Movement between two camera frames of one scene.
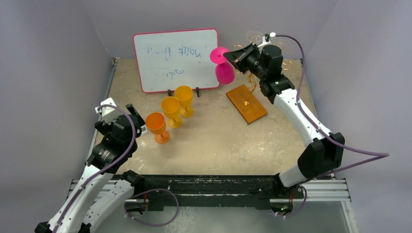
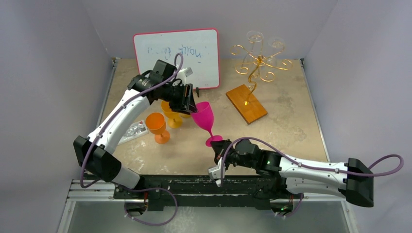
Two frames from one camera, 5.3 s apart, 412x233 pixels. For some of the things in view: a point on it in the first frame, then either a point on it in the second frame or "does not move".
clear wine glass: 254,37 does not move
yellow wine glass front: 170,106 does not move
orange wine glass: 155,123 does not move
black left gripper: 106,128 to 186,105
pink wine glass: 225,70 to 205,117
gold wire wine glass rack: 240,97 does not move
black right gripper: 243,56 to 220,153
